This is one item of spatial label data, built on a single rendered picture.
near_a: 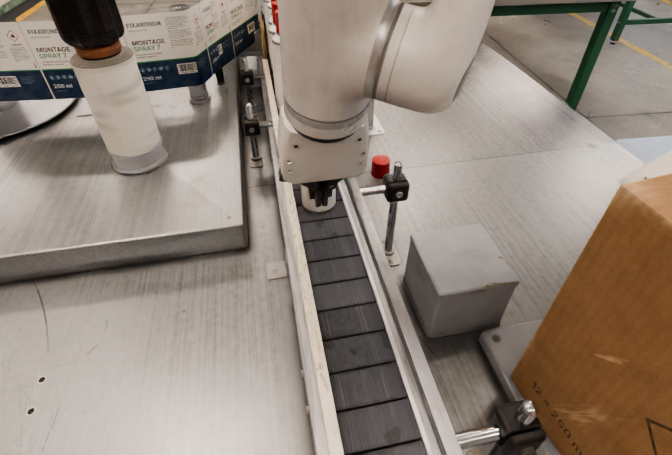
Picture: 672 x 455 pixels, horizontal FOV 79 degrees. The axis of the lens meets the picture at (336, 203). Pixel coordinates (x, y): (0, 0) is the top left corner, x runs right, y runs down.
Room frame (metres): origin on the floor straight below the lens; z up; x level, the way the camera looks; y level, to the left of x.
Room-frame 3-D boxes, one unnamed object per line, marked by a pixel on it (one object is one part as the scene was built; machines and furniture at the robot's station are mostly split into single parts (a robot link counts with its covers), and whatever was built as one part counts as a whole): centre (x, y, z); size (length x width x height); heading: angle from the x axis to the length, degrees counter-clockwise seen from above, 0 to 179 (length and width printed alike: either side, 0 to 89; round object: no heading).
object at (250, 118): (0.66, 0.15, 0.89); 0.03 x 0.03 x 0.12; 11
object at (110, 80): (0.59, 0.34, 1.03); 0.09 x 0.09 x 0.30
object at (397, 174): (0.41, -0.06, 0.91); 0.07 x 0.03 x 0.16; 101
